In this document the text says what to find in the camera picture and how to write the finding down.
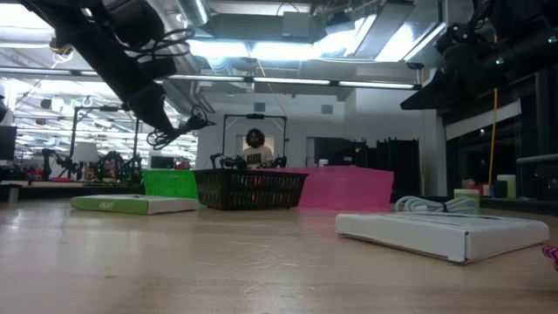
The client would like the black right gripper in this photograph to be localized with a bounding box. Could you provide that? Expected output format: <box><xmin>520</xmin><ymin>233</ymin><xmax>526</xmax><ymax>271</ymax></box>
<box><xmin>399</xmin><ymin>25</ymin><xmax>489</xmax><ymax>111</ymax></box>

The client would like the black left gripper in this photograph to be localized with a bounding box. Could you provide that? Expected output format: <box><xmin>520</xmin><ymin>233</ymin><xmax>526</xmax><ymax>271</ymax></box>
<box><xmin>82</xmin><ymin>25</ymin><xmax>178</xmax><ymax>136</ymax></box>

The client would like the white and green acer box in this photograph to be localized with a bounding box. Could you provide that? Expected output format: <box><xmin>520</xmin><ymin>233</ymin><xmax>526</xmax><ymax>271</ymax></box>
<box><xmin>69</xmin><ymin>194</ymin><xmax>201</xmax><ymax>216</ymax></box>

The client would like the white product box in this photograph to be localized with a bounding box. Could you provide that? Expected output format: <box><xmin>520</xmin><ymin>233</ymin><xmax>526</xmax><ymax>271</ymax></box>
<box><xmin>334</xmin><ymin>211</ymin><xmax>550</xmax><ymax>265</ymax></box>

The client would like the magenta cable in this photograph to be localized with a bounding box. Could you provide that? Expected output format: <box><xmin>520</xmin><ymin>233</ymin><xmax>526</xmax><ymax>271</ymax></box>
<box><xmin>541</xmin><ymin>245</ymin><xmax>558</xmax><ymax>272</ymax></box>

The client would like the pink-red plastic bin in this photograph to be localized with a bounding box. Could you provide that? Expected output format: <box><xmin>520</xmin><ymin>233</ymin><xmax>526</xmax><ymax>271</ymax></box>
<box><xmin>269</xmin><ymin>166</ymin><xmax>396</xmax><ymax>213</ymax></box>

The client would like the green plastic basket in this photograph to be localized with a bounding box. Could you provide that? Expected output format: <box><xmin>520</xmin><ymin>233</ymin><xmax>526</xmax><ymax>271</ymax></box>
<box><xmin>141</xmin><ymin>168</ymin><xmax>200</xmax><ymax>201</ymax></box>

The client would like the white lampshade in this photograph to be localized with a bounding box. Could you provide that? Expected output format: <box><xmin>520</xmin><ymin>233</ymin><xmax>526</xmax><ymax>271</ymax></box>
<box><xmin>71</xmin><ymin>141</ymin><xmax>100</xmax><ymax>165</ymax></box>

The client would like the red container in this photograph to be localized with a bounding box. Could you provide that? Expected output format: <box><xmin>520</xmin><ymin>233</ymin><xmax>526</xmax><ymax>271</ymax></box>
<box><xmin>461</xmin><ymin>176</ymin><xmax>492</xmax><ymax>197</ymax></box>

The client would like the person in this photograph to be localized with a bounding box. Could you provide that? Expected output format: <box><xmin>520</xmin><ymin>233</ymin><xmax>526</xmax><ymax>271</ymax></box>
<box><xmin>241</xmin><ymin>127</ymin><xmax>276</xmax><ymax>170</ymax></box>

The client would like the white and green container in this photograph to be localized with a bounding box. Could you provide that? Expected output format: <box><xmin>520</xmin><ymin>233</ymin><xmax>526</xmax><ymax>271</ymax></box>
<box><xmin>496</xmin><ymin>174</ymin><xmax>518</xmax><ymax>200</ymax></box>

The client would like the black plastic basket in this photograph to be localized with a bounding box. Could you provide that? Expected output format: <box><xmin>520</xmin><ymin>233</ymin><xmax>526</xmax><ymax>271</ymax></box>
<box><xmin>193</xmin><ymin>168</ymin><xmax>310</xmax><ymax>212</ymax></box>

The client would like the dark background monitor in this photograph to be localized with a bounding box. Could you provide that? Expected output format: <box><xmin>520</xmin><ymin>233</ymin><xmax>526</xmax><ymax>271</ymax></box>
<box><xmin>0</xmin><ymin>125</ymin><xmax>18</xmax><ymax>161</ymax></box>

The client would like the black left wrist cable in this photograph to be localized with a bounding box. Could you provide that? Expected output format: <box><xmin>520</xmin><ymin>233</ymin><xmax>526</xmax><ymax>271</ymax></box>
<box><xmin>146</xmin><ymin>104</ymin><xmax>217</xmax><ymax>152</ymax></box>

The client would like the yellow hanging cord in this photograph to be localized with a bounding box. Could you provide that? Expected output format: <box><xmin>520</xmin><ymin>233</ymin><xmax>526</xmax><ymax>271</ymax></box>
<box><xmin>487</xmin><ymin>34</ymin><xmax>499</xmax><ymax>187</ymax></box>

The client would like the black background rig frame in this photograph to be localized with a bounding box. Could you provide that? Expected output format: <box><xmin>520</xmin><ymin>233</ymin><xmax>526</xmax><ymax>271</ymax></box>
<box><xmin>69</xmin><ymin>104</ymin><xmax>141</xmax><ymax>180</ymax></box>
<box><xmin>221</xmin><ymin>113</ymin><xmax>289</xmax><ymax>169</ymax></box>

